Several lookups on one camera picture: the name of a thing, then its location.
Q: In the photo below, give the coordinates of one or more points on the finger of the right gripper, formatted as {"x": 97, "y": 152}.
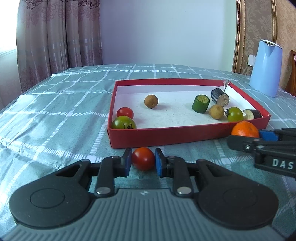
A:
{"x": 249, "y": 144}
{"x": 285, "y": 134}

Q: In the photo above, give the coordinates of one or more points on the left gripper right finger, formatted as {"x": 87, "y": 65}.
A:
{"x": 225, "y": 197}

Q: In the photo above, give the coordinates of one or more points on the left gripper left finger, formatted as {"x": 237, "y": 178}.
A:
{"x": 64, "y": 196}

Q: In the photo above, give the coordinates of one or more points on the orange mandarin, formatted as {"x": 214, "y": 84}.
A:
{"x": 245, "y": 129}

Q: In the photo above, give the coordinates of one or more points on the eggplant slice piece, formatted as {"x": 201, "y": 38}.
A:
{"x": 251, "y": 114}

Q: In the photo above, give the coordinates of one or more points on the small green tomato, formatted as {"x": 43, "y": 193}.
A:
{"x": 234, "y": 114}

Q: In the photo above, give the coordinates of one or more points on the brown longan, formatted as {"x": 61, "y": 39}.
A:
{"x": 151, "y": 101}
{"x": 216, "y": 111}

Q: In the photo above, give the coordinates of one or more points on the dark eggplant cylinder piece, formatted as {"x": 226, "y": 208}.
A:
{"x": 220, "y": 97}

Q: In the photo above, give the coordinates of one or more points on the green cucumber piece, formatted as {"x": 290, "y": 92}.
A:
{"x": 200, "y": 103}

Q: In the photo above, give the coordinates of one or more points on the large green tomato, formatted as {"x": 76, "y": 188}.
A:
{"x": 123, "y": 122}

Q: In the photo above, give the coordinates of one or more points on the small red cherry tomato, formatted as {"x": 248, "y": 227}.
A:
{"x": 125, "y": 111}

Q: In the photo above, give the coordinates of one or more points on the wooden chair back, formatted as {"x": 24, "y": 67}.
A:
{"x": 291, "y": 85}

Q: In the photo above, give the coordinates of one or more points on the light blue kettle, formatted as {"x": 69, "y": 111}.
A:
{"x": 265, "y": 76}

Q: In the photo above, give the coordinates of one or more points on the teal checked bedspread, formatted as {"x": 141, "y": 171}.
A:
{"x": 63, "y": 119}

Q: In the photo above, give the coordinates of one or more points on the red shallow cardboard box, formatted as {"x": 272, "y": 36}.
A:
{"x": 173, "y": 121}

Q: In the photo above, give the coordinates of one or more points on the gold framed headboard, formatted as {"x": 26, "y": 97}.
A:
{"x": 269, "y": 20}

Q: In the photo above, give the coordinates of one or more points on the brown patterned curtain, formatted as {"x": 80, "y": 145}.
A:
{"x": 53, "y": 36}

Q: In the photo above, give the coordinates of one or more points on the white wall switch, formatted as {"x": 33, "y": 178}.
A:
{"x": 251, "y": 60}

